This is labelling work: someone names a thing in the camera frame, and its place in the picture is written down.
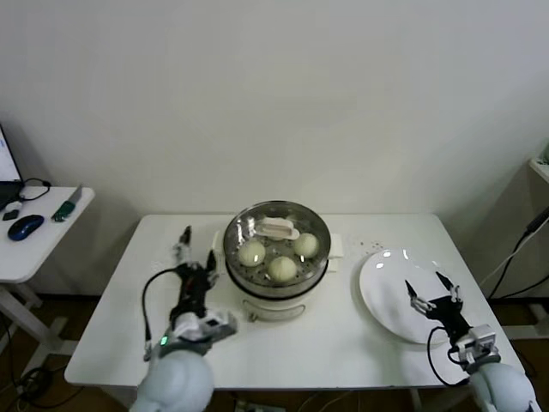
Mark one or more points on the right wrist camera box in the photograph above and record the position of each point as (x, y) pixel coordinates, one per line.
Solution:
(480, 341)

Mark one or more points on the blue computer mouse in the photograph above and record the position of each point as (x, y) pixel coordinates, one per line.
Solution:
(25, 226)

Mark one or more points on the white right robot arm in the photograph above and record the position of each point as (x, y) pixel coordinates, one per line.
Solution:
(502, 386)

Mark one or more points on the white table leg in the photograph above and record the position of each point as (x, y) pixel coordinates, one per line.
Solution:
(419, 401)

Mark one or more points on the white round plate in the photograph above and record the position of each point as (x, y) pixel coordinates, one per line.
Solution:
(386, 279)

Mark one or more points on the stainless steel steamer basket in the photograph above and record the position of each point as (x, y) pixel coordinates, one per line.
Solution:
(257, 289)

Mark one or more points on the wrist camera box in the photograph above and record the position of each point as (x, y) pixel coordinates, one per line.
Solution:
(218, 326)
(480, 341)

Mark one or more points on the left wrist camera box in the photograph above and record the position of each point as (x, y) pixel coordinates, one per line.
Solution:
(218, 326)

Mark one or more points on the round glass pot lid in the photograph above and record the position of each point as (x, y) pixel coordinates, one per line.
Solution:
(276, 228)

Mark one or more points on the black laptop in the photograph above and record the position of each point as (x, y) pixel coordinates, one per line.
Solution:
(7, 171)

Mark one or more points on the white side table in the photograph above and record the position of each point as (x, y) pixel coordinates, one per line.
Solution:
(43, 253)

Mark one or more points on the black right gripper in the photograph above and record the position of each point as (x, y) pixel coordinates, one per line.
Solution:
(448, 313)

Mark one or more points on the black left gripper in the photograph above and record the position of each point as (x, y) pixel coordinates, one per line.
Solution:
(195, 287)

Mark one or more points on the pale green object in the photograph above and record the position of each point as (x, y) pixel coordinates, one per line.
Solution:
(544, 159)

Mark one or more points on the green grey hand tool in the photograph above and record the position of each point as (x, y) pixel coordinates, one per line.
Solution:
(64, 208)

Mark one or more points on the white steamed baozi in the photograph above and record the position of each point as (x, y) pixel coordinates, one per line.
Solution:
(282, 268)
(251, 253)
(305, 244)

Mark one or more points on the white power strip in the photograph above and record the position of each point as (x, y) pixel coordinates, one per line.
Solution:
(253, 405)

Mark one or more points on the small black card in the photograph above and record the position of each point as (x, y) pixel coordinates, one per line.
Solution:
(9, 215)

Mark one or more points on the white floor stand foot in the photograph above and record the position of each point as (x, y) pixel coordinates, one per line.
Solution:
(527, 330)

